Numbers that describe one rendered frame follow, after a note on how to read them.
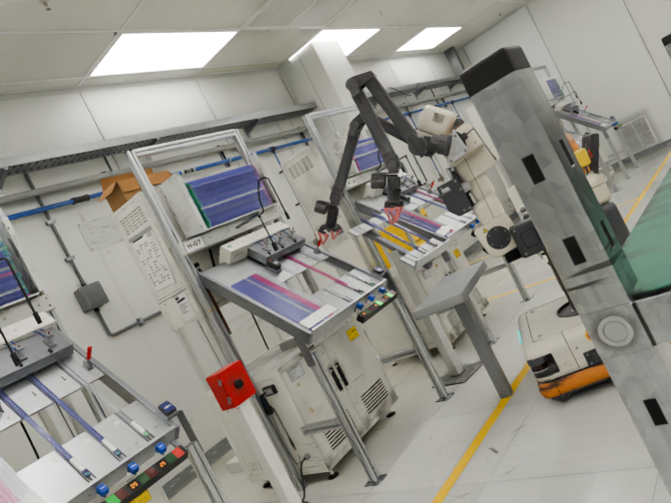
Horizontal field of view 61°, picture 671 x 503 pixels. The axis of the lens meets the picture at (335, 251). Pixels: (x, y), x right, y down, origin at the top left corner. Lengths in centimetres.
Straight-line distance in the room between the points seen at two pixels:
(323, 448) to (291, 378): 37
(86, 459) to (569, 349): 182
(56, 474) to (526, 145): 186
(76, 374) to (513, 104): 212
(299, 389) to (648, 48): 813
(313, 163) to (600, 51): 668
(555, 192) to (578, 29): 980
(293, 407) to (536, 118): 262
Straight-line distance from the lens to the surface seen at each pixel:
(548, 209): 34
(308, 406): 291
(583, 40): 1010
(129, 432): 213
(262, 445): 250
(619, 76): 1002
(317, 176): 413
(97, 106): 502
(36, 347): 238
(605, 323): 35
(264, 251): 308
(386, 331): 423
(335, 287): 296
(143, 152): 309
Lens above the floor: 105
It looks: 1 degrees down
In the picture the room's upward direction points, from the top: 27 degrees counter-clockwise
